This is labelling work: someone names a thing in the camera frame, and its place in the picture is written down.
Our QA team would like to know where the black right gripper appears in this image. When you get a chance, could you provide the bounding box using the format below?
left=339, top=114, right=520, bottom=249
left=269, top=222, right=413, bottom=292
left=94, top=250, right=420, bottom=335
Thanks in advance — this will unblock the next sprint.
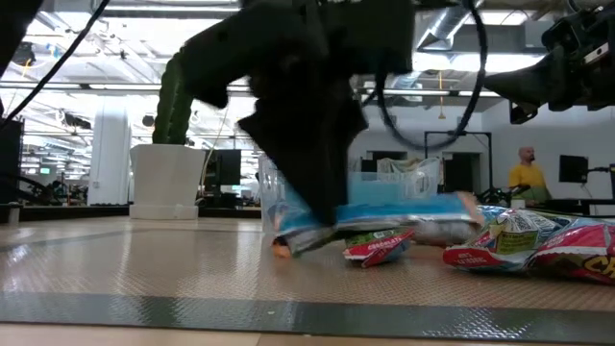
left=483, top=8, right=586, bottom=125

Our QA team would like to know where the person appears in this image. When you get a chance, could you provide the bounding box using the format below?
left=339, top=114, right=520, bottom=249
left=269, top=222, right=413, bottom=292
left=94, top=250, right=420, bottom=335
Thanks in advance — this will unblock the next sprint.
left=507, top=146, right=553, bottom=203

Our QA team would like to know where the beige silicone mat dark border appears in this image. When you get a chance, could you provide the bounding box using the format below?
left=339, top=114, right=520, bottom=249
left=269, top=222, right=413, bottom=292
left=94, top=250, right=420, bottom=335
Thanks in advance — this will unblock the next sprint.
left=0, top=216, right=615, bottom=343

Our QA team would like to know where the green cactus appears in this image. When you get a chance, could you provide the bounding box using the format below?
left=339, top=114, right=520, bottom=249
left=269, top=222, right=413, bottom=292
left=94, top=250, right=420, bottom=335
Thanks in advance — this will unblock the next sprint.
left=152, top=47, right=194, bottom=145

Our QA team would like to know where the black left camera cable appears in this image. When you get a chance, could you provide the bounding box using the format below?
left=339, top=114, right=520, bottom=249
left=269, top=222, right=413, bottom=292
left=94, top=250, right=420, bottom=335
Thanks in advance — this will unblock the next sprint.
left=372, top=0, right=490, bottom=151

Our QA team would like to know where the black metal frame rig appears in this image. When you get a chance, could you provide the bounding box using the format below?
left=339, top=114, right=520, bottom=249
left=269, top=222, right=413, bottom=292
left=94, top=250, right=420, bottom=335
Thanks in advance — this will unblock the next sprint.
left=424, top=129, right=494, bottom=193

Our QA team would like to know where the white plant pot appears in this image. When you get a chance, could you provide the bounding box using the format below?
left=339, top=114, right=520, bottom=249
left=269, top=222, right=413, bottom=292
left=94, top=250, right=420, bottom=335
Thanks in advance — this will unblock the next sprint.
left=128, top=142, right=207, bottom=221

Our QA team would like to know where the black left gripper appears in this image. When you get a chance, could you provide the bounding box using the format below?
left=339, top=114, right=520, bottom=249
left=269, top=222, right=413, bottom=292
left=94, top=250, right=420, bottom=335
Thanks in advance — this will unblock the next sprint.
left=180, top=0, right=415, bottom=225

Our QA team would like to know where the white pillar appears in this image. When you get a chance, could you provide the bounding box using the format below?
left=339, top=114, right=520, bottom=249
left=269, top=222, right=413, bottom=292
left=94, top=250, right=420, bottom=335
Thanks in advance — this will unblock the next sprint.
left=87, top=103, right=132, bottom=207

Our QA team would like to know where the blue and red granola bar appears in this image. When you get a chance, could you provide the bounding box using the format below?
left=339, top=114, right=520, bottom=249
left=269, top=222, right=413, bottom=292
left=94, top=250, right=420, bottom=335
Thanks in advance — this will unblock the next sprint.
left=526, top=216, right=615, bottom=285

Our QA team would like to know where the clear plastic bin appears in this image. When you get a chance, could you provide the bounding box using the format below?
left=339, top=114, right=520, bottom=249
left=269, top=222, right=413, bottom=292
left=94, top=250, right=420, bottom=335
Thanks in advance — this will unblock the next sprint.
left=258, top=153, right=441, bottom=236

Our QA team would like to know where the black cabinet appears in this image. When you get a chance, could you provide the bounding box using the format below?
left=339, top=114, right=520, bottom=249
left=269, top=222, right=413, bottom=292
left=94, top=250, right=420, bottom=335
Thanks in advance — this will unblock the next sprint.
left=0, top=117, right=25, bottom=206

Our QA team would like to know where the small red green granola bar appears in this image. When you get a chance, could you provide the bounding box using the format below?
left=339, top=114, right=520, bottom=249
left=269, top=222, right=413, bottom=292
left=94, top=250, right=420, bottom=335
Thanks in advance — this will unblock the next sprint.
left=343, top=228, right=415, bottom=269

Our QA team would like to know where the thin black cable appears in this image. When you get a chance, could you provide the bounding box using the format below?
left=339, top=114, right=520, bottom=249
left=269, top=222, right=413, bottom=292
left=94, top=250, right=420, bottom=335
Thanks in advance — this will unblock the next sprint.
left=0, top=0, right=111, bottom=130

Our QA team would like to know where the black desk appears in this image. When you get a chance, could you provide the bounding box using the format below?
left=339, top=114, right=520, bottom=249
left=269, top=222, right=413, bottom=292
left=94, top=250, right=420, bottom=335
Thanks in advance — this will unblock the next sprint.
left=542, top=196, right=615, bottom=218

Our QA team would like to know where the black monitor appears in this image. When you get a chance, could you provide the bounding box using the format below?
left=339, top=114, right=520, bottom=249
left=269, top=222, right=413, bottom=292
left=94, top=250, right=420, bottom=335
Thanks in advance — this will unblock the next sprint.
left=204, top=148, right=242, bottom=194
left=558, top=154, right=590, bottom=185

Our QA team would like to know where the silver ventilation duct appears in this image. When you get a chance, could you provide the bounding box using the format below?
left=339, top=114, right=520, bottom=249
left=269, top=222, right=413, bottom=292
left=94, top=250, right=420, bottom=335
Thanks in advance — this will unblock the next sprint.
left=415, top=0, right=481, bottom=52

